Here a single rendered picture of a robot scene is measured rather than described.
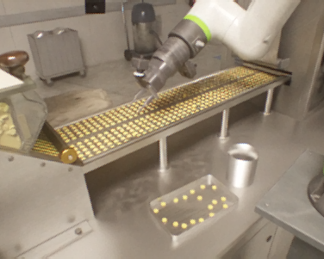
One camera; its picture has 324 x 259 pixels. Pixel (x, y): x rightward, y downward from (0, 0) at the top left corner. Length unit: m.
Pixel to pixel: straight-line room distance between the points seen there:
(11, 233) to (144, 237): 0.27
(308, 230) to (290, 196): 0.08
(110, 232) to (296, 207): 0.40
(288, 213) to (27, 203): 0.50
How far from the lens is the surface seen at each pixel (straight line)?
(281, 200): 0.57
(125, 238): 0.64
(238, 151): 0.77
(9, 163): 0.53
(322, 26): 1.04
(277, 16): 0.67
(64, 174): 0.58
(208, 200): 0.70
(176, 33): 0.70
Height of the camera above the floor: 1.31
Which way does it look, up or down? 31 degrees down
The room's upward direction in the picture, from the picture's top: 2 degrees counter-clockwise
